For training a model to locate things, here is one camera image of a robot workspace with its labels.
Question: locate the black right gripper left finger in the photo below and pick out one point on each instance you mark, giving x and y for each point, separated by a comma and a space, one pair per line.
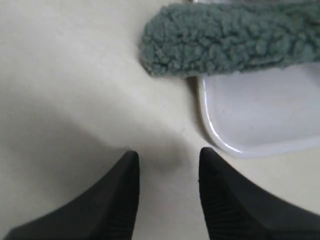
106, 211

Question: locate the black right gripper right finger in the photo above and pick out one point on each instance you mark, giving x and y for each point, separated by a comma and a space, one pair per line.
235, 208

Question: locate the green fuzzy scarf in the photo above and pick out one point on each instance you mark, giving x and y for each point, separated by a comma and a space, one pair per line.
193, 39

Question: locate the white rectangular tray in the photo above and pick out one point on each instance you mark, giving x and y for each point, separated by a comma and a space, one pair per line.
250, 115

